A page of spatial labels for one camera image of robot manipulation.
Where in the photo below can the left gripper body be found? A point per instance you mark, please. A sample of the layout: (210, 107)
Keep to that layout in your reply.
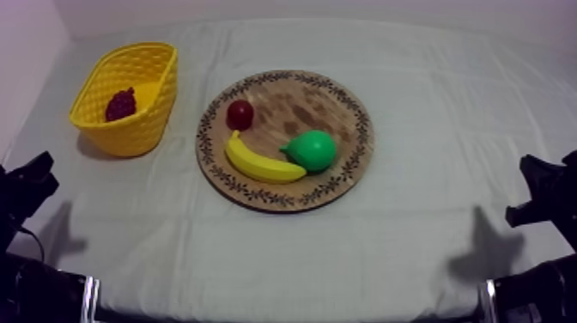
(22, 189)

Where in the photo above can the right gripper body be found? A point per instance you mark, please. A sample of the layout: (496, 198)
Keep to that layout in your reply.
(547, 191)

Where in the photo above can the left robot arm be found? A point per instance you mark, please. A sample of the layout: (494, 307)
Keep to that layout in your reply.
(40, 293)

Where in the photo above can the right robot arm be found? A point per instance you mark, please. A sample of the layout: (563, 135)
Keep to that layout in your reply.
(536, 293)

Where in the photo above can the yellow plastic basket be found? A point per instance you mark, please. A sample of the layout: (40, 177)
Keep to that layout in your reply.
(130, 131)

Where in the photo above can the purple toy grapes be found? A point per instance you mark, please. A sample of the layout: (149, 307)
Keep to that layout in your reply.
(121, 105)

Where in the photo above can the round wooden board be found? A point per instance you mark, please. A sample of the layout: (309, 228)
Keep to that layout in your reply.
(311, 108)

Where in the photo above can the silver metal bar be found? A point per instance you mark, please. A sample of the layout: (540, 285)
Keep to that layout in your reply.
(90, 298)

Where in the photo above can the small red fruit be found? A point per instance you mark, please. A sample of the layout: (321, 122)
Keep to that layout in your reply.
(240, 114)

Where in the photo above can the yellow toy banana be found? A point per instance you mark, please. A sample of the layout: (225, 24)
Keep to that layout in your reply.
(259, 166)

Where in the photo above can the green toy pear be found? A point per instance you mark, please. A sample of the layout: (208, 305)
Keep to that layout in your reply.
(313, 150)

